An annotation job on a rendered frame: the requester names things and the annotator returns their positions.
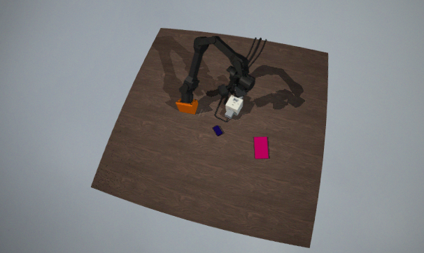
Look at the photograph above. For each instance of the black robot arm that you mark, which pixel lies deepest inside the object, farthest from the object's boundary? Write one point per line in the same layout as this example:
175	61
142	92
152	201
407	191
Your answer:
239	62

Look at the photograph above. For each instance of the magenta flat rectangular block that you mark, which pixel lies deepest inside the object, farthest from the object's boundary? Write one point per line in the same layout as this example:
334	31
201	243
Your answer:
261	150

